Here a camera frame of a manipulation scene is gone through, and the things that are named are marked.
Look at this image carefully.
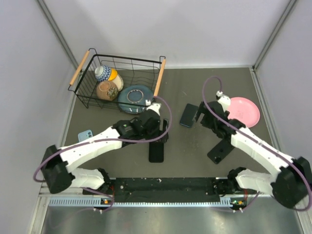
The blue white patterned bowl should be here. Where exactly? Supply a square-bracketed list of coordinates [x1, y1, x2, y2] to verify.
[95, 65, 112, 82]

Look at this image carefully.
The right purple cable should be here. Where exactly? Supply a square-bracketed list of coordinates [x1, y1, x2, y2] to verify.
[203, 76, 312, 213]

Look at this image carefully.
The grey slotted cable duct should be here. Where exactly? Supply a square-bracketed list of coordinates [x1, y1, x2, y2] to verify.
[49, 197, 233, 208]

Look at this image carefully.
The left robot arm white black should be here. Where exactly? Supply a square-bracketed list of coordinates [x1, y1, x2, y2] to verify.
[41, 107, 160, 194]

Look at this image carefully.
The black wire dish basket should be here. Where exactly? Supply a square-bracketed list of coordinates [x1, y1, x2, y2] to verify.
[68, 48, 166, 115]

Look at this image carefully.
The black smartphone face down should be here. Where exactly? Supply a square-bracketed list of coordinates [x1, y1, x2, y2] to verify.
[207, 139, 234, 164]

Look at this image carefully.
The pink plate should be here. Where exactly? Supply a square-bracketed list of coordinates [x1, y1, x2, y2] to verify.
[228, 97, 260, 128]

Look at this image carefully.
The yellow bowl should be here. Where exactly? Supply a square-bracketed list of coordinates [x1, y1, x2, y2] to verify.
[108, 68, 118, 81]

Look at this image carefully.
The beige bowl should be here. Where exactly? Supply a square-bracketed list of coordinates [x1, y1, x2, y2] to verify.
[112, 74, 124, 92]

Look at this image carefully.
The blue smartphone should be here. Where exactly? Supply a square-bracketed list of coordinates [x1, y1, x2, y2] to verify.
[179, 103, 198, 128]

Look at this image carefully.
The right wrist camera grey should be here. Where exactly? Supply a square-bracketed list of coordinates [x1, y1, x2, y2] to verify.
[216, 91, 231, 112]

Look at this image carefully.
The purple cable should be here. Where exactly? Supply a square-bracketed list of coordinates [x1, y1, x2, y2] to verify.
[33, 96, 173, 213]
[203, 76, 312, 213]

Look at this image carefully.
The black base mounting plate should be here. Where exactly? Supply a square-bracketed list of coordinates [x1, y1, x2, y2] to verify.
[82, 177, 247, 202]

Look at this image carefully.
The brown ceramic bowl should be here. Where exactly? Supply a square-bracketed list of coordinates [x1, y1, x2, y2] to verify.
[96, 81, 119, 101]

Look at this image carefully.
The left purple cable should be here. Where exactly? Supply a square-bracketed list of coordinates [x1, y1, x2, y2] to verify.
[33, 96, 173, 213]

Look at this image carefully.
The dark teal plate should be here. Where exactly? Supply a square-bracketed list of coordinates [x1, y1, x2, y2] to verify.
[118, 84, 154, 114]

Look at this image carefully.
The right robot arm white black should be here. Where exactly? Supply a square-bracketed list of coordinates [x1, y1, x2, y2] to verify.
[195, 99, 312, 209]

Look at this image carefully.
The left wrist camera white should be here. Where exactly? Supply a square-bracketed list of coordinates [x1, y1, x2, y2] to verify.
[145, 99, 161, 116]

